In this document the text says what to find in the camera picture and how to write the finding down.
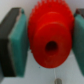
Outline teal padded gripper left finger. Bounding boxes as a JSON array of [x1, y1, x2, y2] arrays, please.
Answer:
[[0, 8, 29, 77]]

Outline teal padded gripper right finger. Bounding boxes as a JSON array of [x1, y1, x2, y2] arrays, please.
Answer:
[[71, 8, 84, 68]]

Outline red gear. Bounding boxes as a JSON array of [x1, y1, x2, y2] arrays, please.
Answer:
[[28, 0, 74, 68]]

